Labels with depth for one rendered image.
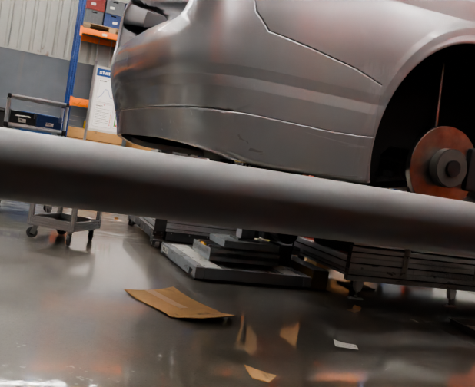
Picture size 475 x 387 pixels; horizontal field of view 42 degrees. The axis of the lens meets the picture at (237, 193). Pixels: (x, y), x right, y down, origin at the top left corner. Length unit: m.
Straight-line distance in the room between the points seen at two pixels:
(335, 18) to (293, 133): 0.41
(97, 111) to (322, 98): 8.28
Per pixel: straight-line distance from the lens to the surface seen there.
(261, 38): 2.03
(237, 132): 2.01
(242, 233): 4.18
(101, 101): 10.23
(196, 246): 4.25
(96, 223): 4.61
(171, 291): 3.32
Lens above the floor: 0.75
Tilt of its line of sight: 3 degrees down
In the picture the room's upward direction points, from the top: 9 degrees clockwise
